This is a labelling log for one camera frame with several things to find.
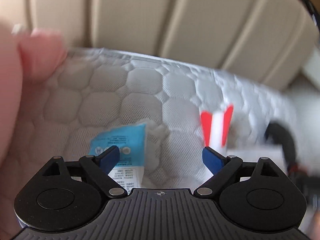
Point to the white quilted mattress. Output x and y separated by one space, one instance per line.
112 87

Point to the pink plush toy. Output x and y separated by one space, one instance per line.
15 80

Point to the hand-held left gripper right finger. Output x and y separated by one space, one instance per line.
212 158

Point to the red white plush rocket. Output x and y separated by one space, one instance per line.
217 127

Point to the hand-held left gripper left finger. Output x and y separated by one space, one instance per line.
110 155

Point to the beige padded headboard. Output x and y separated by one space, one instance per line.
150 12

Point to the blue wet wipe packet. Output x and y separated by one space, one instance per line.
125 137

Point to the black mesh container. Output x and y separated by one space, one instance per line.
287 140

